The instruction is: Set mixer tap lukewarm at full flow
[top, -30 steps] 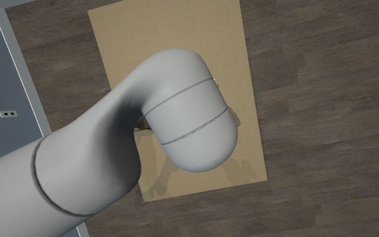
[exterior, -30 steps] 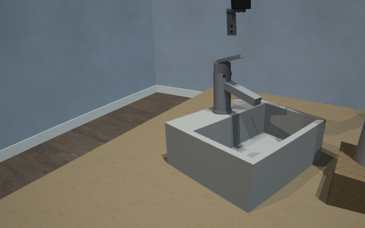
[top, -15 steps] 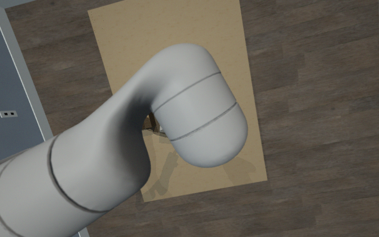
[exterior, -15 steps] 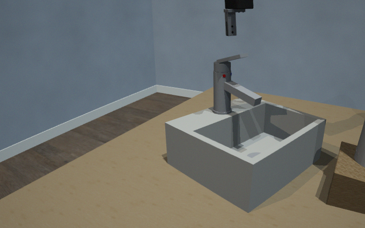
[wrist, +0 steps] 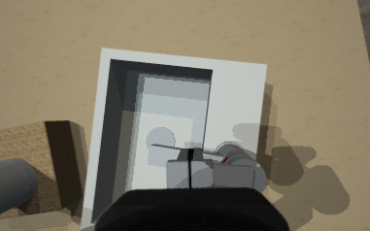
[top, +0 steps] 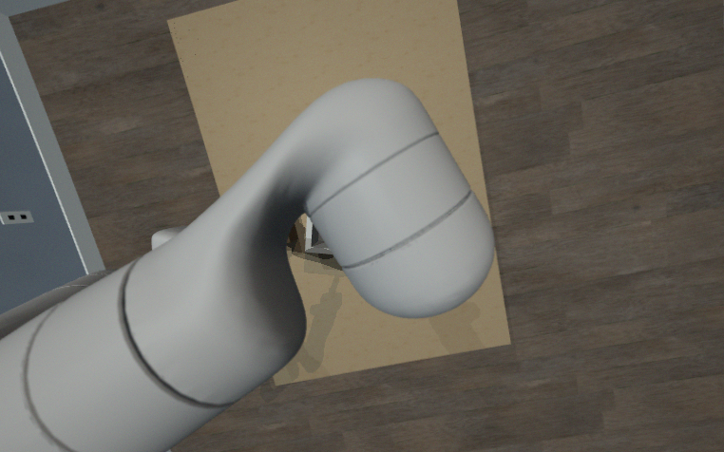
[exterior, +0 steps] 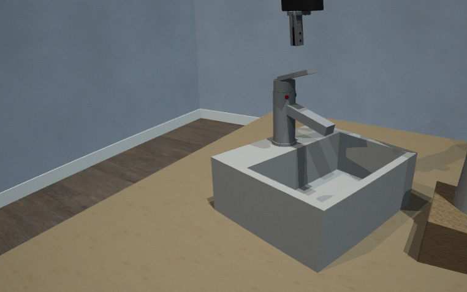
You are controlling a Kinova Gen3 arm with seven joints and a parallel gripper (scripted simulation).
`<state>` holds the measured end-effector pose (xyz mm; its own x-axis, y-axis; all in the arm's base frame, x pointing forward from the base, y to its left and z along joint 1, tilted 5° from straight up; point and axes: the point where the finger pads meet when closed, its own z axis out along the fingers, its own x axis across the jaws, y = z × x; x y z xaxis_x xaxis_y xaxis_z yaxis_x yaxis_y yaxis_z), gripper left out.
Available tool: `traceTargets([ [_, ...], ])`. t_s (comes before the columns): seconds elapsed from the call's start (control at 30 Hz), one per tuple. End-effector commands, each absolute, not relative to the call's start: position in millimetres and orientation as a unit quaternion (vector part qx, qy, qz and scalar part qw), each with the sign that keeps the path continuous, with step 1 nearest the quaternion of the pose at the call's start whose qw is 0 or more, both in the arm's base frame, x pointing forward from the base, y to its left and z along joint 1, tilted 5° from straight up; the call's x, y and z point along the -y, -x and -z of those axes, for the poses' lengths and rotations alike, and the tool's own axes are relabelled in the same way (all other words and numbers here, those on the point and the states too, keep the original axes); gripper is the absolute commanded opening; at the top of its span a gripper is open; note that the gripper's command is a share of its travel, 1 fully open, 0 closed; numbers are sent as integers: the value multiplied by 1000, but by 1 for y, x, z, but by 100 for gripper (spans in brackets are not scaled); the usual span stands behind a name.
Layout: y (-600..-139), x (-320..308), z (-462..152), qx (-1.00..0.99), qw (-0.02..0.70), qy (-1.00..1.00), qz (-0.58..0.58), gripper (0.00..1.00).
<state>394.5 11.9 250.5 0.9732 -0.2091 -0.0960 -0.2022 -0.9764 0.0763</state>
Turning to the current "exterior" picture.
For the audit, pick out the grey square sink basin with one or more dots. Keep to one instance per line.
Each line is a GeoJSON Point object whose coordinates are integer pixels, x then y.
{"type": "Point", "coordinates": [317, 199]}

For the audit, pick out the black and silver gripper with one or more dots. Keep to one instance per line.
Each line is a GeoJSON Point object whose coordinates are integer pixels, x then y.
{"type": "Point", "coordinates": [295, 9]}

